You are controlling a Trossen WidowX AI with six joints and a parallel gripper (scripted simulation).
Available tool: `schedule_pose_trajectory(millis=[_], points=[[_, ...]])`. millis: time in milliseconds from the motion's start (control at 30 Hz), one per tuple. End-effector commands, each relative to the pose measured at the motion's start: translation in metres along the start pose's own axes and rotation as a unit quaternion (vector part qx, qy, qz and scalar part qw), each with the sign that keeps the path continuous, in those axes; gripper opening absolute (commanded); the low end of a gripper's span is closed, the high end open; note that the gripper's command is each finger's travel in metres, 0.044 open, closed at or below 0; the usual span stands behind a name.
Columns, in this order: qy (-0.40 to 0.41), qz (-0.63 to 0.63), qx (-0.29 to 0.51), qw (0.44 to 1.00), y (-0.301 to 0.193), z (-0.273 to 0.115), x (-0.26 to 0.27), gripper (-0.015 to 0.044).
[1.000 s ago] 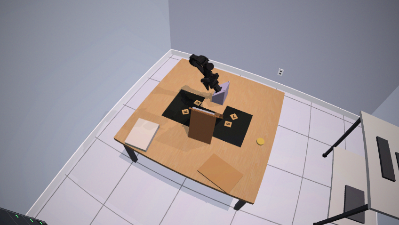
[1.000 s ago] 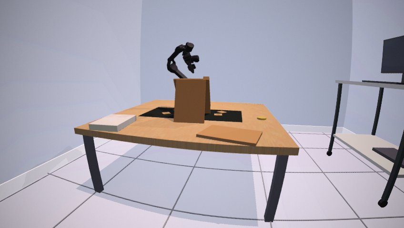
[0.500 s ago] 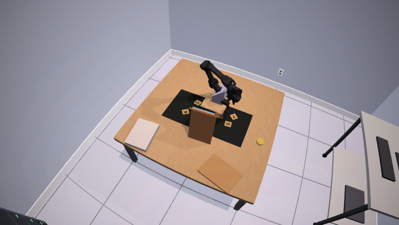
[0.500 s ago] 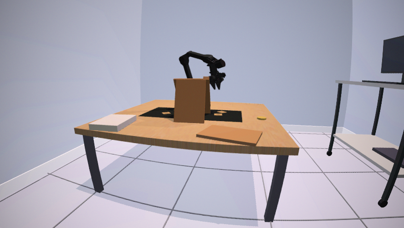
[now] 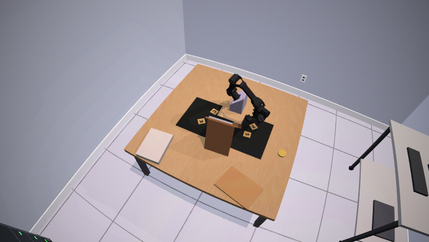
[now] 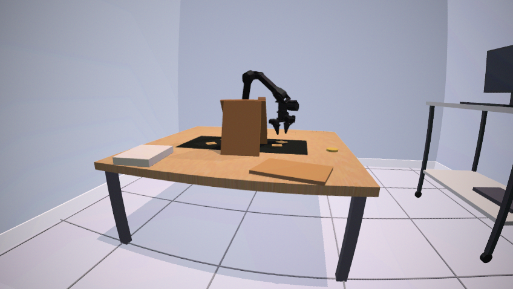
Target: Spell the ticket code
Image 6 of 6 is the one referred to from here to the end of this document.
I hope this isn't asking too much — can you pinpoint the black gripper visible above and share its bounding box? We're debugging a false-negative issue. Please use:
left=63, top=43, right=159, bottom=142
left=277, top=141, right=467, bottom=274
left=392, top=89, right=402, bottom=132
left=269, top=110, right=292, bottom=135

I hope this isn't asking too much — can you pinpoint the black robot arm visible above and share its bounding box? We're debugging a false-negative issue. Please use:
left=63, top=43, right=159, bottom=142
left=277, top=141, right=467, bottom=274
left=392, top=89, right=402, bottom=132
left=242, top=70, right=299, bottom=123

